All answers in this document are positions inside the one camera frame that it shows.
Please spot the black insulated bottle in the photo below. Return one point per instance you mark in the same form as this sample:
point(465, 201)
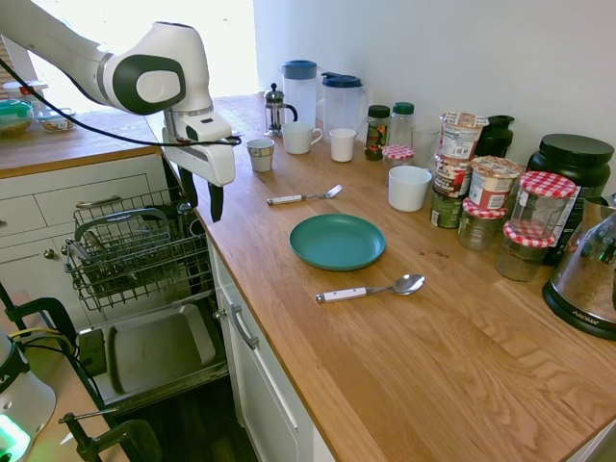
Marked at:
point(495, 137)

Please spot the green-lidded food container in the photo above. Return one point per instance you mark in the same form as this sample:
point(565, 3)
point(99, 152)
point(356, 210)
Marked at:
point(14, 113)

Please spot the white oatmeal cup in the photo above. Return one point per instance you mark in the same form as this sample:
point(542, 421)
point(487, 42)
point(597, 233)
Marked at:
point(459, 137)

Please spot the glass jar red checkered lid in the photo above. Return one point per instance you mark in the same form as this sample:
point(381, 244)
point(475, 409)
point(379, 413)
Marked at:
point(522, 257)
point(479, 226)

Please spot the stainless steel electric kettle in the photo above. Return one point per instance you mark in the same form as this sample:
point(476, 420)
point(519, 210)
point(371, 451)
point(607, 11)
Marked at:
point(584, 269)

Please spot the large jar red checkered lid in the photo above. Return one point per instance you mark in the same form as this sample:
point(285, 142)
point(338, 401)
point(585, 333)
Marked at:
point(541, 207)

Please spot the white-rimmed cup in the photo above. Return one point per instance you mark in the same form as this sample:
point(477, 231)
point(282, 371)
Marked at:
point(197, 223)

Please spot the small patterned paper cup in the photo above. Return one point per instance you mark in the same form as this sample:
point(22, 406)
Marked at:
point(261, 156)

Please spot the black protein powder tub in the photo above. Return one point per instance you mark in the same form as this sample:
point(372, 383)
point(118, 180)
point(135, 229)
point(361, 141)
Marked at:
point(572, 159)

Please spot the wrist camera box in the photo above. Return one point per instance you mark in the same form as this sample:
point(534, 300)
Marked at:
point(209, 129)

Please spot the red oatmeal cup foil lid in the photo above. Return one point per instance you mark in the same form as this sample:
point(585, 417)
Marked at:
point(491, 185)

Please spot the clear snack container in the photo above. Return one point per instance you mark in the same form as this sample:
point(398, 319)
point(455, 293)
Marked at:
point(58, 122)

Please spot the small jar red checkered lid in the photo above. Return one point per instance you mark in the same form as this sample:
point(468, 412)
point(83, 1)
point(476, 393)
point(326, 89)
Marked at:
point(397, 153)

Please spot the glass French press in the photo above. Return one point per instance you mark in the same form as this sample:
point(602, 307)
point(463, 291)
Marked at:
point(275, 110)

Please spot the white container red label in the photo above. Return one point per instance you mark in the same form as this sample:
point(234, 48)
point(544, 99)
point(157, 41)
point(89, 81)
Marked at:
point(24, 89)

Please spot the spice jar black lid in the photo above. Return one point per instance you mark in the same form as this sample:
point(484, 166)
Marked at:
point(377, 132)

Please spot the clear bottle green lid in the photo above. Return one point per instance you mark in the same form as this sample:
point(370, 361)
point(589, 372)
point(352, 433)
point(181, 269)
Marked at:
point(402, 125)

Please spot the clear pitcher dark spout lid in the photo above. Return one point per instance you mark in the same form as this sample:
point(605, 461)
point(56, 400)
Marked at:
point(344, 108)

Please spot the plain white paper cup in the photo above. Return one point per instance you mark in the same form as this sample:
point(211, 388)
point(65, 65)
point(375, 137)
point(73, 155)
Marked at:
point(342, 146)

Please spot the grey cutlery basket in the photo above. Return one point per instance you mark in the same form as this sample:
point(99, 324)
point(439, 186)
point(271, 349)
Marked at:
point(120, 217)

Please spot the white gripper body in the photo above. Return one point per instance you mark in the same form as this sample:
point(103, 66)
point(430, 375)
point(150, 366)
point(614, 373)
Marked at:
point(212, 161)

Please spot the clear drinking glass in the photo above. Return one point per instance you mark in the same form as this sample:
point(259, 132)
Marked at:
point(426, 146)

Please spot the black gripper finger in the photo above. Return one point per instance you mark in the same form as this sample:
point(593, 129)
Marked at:
point(216, 202)
point(189, 187)

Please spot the white ceramic mug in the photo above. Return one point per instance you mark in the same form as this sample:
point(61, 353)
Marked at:
point(297, 139)

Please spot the tall pitcher blue lid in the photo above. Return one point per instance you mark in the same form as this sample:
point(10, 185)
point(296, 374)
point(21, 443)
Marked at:
point(300, 96)

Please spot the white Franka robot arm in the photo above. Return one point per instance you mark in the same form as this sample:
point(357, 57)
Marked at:
point(159, 53)

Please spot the white round ceramic cup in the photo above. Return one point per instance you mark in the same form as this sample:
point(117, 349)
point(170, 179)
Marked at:
point(409, 192)

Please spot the green oatmeal cup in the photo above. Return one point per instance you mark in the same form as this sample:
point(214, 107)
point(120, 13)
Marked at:
point(445, 212)

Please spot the steel dishwasher door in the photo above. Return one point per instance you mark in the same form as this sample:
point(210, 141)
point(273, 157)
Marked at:
point(159, 346)

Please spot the teal plastic plate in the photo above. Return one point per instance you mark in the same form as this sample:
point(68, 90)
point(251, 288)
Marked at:
point(337, 240)

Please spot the dark red oatmeal cup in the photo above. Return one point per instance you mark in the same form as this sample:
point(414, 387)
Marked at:
point(451, 178)

